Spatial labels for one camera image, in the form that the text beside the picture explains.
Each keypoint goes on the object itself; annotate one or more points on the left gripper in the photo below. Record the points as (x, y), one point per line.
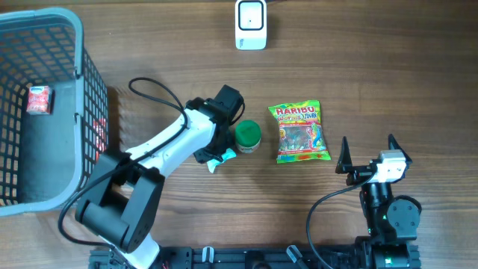
(205, 155)

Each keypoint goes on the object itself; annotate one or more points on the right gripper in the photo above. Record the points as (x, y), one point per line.
(344, 165)

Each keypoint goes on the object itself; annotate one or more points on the green lid jar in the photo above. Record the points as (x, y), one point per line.
(247, 136)

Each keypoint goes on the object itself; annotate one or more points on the teal wet wipes pack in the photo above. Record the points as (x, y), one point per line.
(215, 162)

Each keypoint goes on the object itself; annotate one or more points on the Haribo gummy candy bag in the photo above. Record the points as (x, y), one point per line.
(300, 132)

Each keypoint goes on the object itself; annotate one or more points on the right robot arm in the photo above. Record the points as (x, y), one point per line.
(392, 221)

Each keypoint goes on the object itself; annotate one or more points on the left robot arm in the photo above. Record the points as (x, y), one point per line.
(120, 203)

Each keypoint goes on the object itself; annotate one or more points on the white barcode scanner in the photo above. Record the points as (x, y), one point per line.
(250, 24)

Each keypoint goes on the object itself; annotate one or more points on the red tissue pack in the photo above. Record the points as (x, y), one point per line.
(39, 100)

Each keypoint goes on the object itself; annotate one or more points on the grey plastic shopping basket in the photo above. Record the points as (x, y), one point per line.
(46, 158)

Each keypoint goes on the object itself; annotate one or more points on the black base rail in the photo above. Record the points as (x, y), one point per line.
(341, 256)

